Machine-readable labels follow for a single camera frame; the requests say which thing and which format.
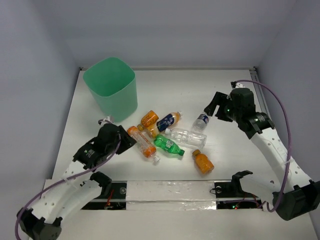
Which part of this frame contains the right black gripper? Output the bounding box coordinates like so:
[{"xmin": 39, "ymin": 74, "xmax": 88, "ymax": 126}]
[{"xmin": 204, "ymin": 90, "xmax": 242, "ymax": 122}]

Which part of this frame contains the green plastic bottle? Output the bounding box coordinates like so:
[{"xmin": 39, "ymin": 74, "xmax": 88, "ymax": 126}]
[{"xmin": 153, "ymin": 134, "xmax": 185, "ymax": 156}]

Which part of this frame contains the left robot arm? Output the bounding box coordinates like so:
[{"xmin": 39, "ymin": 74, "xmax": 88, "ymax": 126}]
[{"xmin": 14, "ymin": 121, "xmax": 136, "ymax": 240}]

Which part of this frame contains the tall orange label bottle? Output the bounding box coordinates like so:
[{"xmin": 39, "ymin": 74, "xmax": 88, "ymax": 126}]
[{"xmin": 127, "ymin": 126, "xmax": 160, "ymax": 164}]

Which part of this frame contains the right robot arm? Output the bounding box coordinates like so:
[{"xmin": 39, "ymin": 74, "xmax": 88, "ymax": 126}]
[{"xmin": 204, "ymin": 87, "xmax": 320, "ymax": 221}]

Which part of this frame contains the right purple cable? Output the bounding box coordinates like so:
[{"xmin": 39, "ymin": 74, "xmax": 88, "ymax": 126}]
[{"xmin": 231, "ymin": 79, "xmax": 293, "ymax": 213}]

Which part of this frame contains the short orange bottle yellow cap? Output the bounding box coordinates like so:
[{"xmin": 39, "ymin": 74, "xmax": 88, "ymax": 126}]
[{"xmin": 137, "ymin": 110, "xmax": 159, "ymax": 132}]

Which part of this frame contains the small orange juice bottle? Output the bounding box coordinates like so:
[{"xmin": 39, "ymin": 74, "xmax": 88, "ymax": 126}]
[{"xmin": 192, "ymin": 149, "xmax": 215, "ymax": 174}]

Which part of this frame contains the blue label yellow bottle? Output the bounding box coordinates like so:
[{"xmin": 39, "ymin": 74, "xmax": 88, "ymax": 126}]
[{"xmin": 146, "ymin": 111, "xmax": 183, "ymax": 139}]

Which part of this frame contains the clear Pepsi bottle black cap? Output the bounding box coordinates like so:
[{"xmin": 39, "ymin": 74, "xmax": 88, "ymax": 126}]
[{"xmin": 192, "ymin": 113, "xmax": 210, "ymax": 132}]

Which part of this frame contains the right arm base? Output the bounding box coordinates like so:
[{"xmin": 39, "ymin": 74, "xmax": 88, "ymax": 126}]
[{"xmin": 209, "ymin": 170, "xmax": 262, "ymax": 210}]

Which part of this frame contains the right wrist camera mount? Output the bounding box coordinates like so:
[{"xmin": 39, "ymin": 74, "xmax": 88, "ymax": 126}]
[{"xmin": 230, "ymin": 81, "xmax": 245, "ymax": 90}]

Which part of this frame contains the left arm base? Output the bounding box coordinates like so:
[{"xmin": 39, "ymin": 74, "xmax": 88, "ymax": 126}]
[{"xmin": 82, "ymin": 181, "xmax": 127, "ymax": 210}]

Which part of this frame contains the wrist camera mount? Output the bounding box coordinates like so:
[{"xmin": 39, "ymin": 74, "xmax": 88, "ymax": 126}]
[
  {"xmin": 230, "ymin": 81, "xmax": 245, "ymax": 90},
  {"xmin": 98, "ymin": 115, "xmax": 114, "ymax": 127}
]

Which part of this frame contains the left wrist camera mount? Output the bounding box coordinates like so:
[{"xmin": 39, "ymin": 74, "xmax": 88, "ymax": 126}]
[{"xmin": 98, "ymin": 115, "xmax": 114, "ymax": 127}]

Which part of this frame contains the green plastic bin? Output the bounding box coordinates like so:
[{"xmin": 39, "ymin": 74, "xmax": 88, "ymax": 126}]
[{"xmin": 83, "ymin": 57, "xmax": 138, "ymax": 122}]

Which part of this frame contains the large clear water bottle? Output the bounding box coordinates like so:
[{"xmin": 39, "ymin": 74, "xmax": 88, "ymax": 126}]
[{"xmin": 164, "ymin": 128, "xmax": 207, "ymax": 149}]

